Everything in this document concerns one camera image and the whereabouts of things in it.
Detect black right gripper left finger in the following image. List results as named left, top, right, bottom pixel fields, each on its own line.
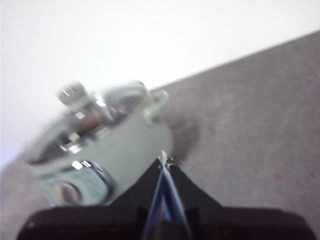
left=17, top=151, right=166, bottom=240

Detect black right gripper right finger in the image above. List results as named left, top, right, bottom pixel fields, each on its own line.
left=164, top=158, right=313, bottom=240

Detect glass lid with green knob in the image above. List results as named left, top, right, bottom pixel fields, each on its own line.
left=27, top=79, right=152, bottom=166

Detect pale green electric steamer pot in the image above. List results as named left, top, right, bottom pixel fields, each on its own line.
left=24, top=88, right=176, bottom=208

